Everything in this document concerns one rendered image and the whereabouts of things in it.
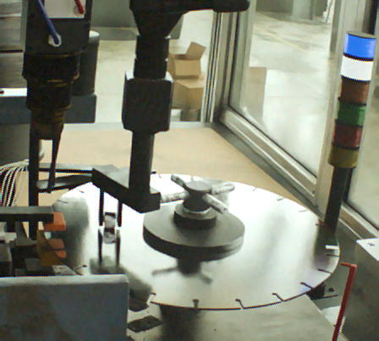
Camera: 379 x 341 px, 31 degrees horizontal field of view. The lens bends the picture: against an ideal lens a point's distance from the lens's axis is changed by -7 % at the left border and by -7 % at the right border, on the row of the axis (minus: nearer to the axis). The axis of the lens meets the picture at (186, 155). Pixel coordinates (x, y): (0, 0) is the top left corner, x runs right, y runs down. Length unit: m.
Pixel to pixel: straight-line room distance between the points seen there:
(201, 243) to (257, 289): 0.09
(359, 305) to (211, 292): 0.33
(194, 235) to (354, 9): 0.68
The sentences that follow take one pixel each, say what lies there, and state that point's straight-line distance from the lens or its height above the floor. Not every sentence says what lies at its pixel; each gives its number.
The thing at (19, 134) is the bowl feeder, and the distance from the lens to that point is 1.40.
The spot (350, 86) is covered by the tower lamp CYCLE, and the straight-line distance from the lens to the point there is 0.95.
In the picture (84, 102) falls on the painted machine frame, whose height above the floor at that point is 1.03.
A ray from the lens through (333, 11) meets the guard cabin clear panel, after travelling 1.40.
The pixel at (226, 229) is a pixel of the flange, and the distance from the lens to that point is 0.76.
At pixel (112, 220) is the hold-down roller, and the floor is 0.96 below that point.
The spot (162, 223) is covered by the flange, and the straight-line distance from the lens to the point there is 0.76.
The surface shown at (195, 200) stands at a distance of 0.74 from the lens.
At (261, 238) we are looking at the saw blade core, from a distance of 0.78.
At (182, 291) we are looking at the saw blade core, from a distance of 0.65.
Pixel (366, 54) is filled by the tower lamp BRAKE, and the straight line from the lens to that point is 0.94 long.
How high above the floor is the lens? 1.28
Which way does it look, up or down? 19 degrees down
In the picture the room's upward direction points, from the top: 6 degrees clockwise
